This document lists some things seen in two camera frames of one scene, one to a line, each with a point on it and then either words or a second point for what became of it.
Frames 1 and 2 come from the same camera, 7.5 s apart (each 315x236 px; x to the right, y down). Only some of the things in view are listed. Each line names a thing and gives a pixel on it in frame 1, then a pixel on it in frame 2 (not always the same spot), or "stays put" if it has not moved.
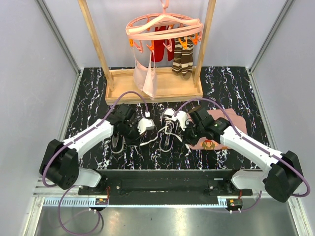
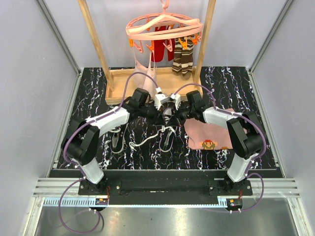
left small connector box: (101, 201) stays put
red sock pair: (160, 48) stays put
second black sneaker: (117, 143) stays put
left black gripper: (136, 139) to (157, 118)
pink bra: (145, 79) stays put
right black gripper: (187, 139) to (176, 116)
